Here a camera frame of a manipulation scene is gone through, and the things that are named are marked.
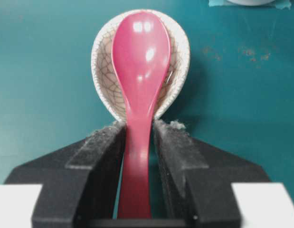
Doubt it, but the crackled ceramic spoon rest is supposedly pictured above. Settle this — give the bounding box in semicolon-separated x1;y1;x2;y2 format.
91;9;190;122

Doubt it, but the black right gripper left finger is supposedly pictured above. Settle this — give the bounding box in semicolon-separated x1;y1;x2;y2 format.
5;123;126;228

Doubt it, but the pink plastic spoon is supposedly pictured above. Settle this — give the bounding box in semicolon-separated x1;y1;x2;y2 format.
112;11;171;219

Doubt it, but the white round bowl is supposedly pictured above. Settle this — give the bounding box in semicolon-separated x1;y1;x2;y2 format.
228;0;274;6

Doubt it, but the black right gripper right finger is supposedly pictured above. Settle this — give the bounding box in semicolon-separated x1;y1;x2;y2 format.
153;120;270;228

